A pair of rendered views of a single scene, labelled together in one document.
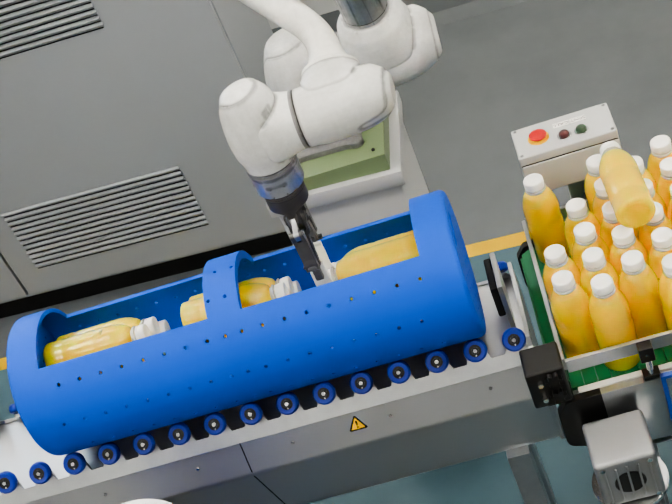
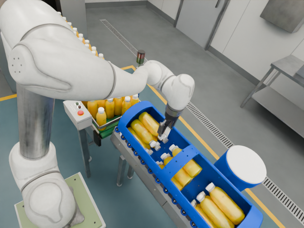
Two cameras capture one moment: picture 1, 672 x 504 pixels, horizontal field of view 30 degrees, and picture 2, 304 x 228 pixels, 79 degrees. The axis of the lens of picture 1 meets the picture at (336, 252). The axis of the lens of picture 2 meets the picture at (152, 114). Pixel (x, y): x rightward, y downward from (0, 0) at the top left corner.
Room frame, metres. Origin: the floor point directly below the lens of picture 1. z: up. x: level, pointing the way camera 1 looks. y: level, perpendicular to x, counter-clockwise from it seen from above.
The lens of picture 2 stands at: (2.45, 0.23, 2.06)
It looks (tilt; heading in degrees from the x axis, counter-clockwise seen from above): 48 degrees down; 205
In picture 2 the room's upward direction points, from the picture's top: 16 degrees clockwise
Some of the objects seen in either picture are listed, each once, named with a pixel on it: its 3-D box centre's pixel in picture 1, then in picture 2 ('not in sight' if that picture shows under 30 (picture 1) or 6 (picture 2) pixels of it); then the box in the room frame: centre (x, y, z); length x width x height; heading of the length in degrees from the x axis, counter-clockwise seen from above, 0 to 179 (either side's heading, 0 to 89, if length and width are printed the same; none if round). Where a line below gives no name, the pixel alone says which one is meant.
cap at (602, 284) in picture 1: (602, 284); not in sight; (1.56, -0.40, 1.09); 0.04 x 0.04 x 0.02
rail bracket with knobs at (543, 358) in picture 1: (546, 375); not in sight; (1.55, -0.25, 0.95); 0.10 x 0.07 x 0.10; 168
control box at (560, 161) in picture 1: (567, 149); (78, 113); (1.99, -0.52, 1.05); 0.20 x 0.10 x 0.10; 78
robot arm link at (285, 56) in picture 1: (305, 74); (50, 201); (2.43, -0.10, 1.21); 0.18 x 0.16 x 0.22; 77
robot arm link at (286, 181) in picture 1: (276, 173); (174, 107); (1.80, 0.04, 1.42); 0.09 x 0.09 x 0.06
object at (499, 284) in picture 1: (499, 293); not in sight; (1.75, -0.25, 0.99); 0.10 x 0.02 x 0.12; 168
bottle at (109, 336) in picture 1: (94, 348); (224, 203); (1.90, 0.50, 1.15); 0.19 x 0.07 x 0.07; 78
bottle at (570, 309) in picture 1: (574, 319); (134, 104); (1.60, -0.35, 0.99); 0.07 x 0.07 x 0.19
